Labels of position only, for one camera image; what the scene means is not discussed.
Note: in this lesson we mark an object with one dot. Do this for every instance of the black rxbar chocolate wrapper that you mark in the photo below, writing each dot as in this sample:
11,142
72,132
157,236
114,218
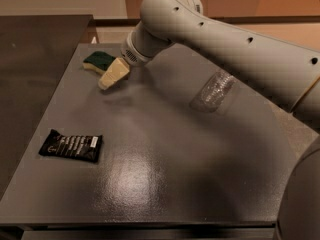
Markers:
77,147

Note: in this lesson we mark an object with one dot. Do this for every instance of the green and yellow sponge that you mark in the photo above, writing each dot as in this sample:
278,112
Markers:
98,61

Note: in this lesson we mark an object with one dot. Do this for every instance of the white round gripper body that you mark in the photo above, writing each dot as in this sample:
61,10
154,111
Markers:
130,53

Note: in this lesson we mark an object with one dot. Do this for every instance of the clear plastic water bottle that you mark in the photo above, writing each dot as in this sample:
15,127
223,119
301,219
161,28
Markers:
213,93

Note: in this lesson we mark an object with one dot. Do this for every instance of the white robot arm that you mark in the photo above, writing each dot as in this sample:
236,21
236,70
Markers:
286,74

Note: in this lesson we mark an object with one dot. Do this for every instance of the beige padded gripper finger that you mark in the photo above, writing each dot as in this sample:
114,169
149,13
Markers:
118,69

